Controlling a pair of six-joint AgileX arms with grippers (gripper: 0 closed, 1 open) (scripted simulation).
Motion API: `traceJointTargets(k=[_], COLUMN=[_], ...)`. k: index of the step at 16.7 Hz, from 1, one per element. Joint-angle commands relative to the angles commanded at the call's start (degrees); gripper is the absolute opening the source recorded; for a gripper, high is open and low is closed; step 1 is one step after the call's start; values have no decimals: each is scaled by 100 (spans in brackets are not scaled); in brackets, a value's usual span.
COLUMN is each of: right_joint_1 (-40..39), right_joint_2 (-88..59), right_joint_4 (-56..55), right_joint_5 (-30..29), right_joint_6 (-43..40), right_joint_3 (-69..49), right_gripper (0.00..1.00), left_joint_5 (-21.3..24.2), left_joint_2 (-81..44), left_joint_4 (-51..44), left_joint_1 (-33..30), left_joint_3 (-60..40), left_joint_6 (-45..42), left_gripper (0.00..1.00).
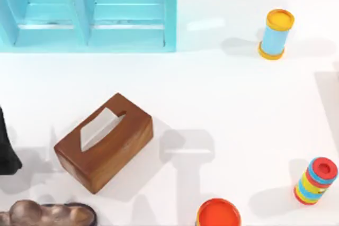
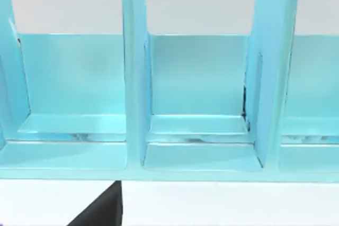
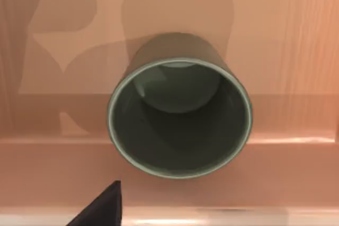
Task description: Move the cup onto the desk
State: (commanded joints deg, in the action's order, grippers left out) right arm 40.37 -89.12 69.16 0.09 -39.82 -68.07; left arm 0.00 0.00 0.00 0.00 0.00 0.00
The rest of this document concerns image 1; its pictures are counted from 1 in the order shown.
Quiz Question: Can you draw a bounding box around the blue and yellow can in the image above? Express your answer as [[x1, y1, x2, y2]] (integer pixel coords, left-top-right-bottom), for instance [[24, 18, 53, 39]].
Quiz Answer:
[[258, 8, 296, 60]]

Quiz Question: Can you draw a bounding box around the wooden tissue box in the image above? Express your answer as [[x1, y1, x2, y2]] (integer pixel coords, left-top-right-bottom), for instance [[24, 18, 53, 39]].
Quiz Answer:
[[53, 92, 154, 195]]

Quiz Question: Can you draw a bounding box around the stack of coloured rings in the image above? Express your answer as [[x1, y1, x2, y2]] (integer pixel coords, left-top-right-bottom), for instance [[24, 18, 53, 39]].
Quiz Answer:
[[293, 157, 339, 206]]

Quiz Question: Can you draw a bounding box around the orange lidded can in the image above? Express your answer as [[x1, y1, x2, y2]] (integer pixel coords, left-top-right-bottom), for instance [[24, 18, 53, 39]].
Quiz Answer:
[[196, 197, 242, 226]]

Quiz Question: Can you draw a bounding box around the light blue rack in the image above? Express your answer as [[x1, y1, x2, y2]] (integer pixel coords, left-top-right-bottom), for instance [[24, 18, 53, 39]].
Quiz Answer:
[[0, 0, 179, 53]]

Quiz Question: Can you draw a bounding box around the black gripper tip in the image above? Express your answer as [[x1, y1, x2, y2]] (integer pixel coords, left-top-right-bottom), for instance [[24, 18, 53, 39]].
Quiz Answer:
[[0, 106, 23, 176]]

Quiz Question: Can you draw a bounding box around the white tissue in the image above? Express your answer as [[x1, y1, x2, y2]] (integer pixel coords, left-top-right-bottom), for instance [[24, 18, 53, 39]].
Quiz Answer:
[[79, 107, 126, 153]]

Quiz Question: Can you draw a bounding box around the brown bread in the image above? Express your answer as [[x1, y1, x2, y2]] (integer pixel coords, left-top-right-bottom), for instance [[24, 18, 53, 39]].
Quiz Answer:
[[0, 199, 97, 226]]

